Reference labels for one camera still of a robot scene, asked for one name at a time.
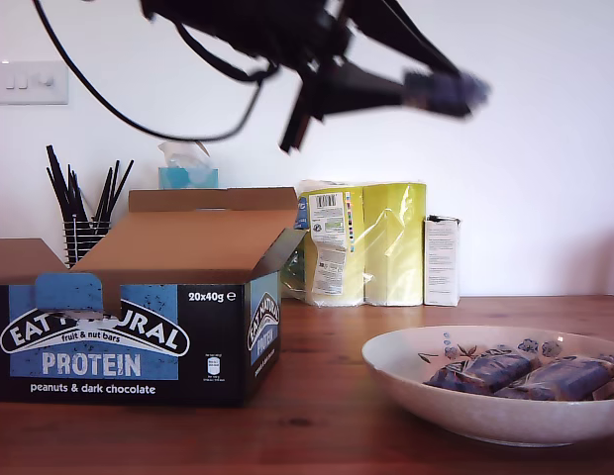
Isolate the blue black snack bar carton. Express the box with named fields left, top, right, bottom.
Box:
left=0, top=186, right=308, bottom=410

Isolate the blue snack bar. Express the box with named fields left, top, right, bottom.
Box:
left=492, top=354, right=614, bottom=402
left=424, top=347, right=542, bottom=396
left=403, top=70, right=491, bottom=119

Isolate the small white printed carton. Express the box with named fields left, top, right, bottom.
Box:
left=422, top=215, right=461, bottom=308

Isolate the white wall light switch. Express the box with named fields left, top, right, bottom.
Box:
left=0, top=59, right=69, bottom=106

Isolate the yellow wrapped paper roll pack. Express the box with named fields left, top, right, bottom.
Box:
left=281, top=178, right=428, bottom=308

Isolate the white paper tissue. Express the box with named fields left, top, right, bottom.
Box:
left=156, top=140, right=213, bottom=170

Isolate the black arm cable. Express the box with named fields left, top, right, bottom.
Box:
left=32, top=0, right=271, bottom=143
left=177, top=22, right=281, bottom=84

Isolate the metal wire holder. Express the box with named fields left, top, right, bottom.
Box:
left=62, top=217, right=113, bottom=271

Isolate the thin black stick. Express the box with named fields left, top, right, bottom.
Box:
left=65, top=162, right=89, bottom=223
left=45, top=143, right=85, bottom=228
left=91, top=166, right=115, bottom=223
left=106, top=158, right=136, bottom=218
left=45, top=166, right=74, bottom=228
left=99, top=157, right=122, bottom=223

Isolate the white plate blue floral print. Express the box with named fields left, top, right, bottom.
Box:
left=360, top=325, right=614, bottom=445

